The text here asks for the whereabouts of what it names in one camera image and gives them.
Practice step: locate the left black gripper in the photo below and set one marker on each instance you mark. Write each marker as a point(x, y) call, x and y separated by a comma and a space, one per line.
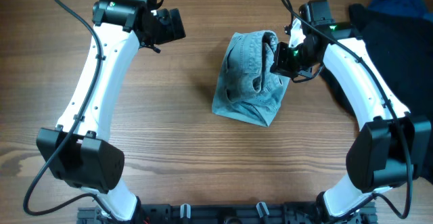
point(168, 33)

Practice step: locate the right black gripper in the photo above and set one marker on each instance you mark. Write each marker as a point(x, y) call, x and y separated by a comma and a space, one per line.
point(281, 65)

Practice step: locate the light blue denim shorts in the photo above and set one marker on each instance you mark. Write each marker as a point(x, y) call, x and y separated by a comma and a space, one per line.
point(246, 90)

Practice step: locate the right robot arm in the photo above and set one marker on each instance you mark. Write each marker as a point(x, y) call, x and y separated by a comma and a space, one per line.
point(391, 146)

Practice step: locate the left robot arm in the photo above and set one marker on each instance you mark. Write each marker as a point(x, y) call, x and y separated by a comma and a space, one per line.
point(77, 151)

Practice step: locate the black garment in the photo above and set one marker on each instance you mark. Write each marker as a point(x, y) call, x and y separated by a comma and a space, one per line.
point(399, 43)

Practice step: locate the dark blue garment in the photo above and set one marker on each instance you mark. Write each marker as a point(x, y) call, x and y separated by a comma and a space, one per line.
point(399, 2)

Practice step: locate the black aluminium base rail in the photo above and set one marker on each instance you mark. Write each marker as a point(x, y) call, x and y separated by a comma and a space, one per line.
point(220, 214)

